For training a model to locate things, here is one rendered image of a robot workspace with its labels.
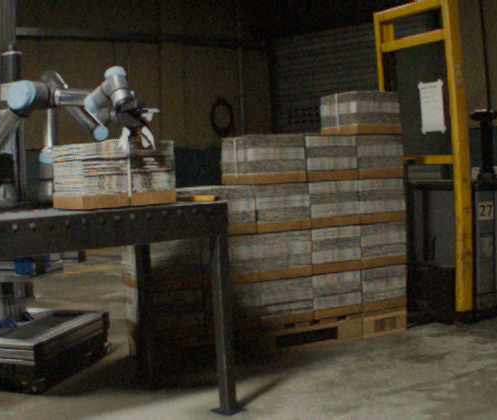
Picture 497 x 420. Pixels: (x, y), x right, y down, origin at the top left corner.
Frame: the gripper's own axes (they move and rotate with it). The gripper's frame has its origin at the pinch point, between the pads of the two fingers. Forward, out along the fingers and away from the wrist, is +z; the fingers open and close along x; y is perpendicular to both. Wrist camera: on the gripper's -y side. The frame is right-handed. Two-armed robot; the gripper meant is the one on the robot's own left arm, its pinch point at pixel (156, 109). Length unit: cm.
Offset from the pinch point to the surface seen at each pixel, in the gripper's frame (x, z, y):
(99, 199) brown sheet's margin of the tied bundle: 137, -36, 22
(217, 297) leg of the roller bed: 131, 6, 61
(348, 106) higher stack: 14, 98, 0
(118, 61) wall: -741, 25, -30
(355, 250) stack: 33, 95, 72
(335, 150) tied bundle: 27, 86, 22
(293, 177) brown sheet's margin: 34, 62, 33
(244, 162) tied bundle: 28, 39, 26
